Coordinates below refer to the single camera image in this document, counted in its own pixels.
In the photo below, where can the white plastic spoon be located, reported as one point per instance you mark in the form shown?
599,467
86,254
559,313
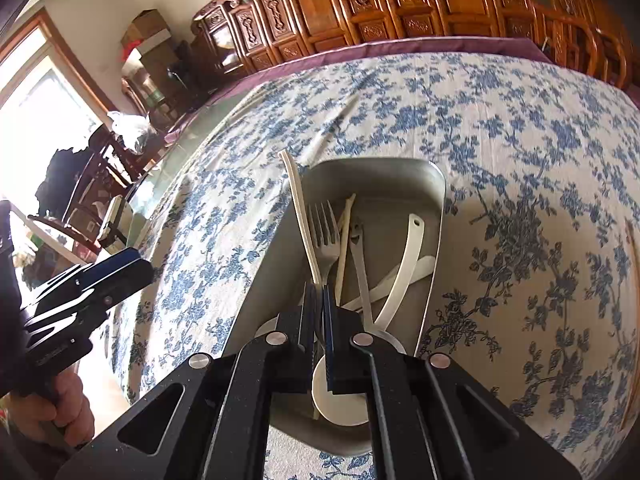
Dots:
300,210
380,287

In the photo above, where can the carved wooden cabinet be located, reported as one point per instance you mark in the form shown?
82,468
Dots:
400,0

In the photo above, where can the cream chopstick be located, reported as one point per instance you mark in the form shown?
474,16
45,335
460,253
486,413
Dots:
345,250

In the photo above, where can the wooden framed window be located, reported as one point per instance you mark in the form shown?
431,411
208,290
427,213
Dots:
40,90

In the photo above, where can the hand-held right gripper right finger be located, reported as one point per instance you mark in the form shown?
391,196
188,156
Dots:
332,340

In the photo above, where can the person's left hand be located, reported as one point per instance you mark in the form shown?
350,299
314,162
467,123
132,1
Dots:
70,405

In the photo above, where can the metal spoon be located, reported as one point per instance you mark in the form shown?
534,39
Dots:
361,275

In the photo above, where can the metal fork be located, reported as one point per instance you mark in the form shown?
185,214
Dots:
324,240

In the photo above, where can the wooden chair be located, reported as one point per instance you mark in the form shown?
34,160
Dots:
107,157
612,55
565,35

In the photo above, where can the cardboard box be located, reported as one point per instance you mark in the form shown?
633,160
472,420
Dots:
147,30

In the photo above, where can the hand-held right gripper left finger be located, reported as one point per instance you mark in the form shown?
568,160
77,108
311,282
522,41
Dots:
312,317

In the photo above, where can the small white-faced box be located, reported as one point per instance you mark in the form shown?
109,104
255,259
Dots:
112,222

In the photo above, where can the metal tray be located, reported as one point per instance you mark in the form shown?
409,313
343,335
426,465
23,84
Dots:
390,185

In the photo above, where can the clear plastic bag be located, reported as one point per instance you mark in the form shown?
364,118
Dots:
132,132

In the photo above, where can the black garment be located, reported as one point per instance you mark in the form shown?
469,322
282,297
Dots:
60,180

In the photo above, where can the dark wooden side cabinet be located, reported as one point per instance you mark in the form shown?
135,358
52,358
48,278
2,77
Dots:
165,80

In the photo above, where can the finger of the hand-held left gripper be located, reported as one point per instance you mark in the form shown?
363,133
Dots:
112,266
127,282

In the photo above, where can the blue floral tablecloth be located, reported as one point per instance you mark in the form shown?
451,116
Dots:
500,160

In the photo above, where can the purple cloth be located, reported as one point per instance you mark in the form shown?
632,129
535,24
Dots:
350,52

